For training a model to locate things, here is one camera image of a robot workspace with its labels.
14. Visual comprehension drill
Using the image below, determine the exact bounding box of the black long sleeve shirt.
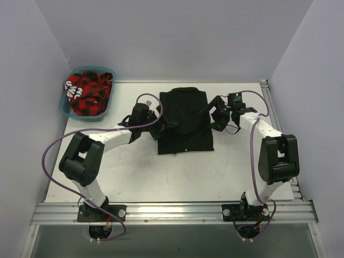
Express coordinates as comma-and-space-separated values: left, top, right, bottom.
158, 87, 214, 155

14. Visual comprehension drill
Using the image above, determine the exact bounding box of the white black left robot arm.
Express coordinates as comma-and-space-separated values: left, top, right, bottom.
59, 103, 178, 221

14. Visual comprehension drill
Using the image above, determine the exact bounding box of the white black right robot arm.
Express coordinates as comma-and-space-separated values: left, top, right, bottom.
199, 92, 300, 220

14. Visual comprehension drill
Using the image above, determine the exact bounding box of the red black plaid shirt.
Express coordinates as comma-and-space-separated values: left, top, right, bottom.
64, 71, 113, 117

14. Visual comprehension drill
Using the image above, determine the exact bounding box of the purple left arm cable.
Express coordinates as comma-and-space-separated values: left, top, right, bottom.
41, 93, 164, 240

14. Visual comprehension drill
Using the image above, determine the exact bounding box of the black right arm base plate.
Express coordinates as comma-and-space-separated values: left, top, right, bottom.
221, 204, 270, 222

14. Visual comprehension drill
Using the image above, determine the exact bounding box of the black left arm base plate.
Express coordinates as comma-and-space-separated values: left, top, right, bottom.
76, 204, 126, 223

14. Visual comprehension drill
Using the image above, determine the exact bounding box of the aluminium right side rail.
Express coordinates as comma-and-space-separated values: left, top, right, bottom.
259, 79, 307, 201

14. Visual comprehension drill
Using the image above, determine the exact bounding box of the aluminium rail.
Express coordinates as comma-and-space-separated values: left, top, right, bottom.
259, 79, 307, 201
30, 200, 318, 226

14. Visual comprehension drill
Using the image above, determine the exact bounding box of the aluminium front rail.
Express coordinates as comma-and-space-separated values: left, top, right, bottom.
30, 200, 318, 226

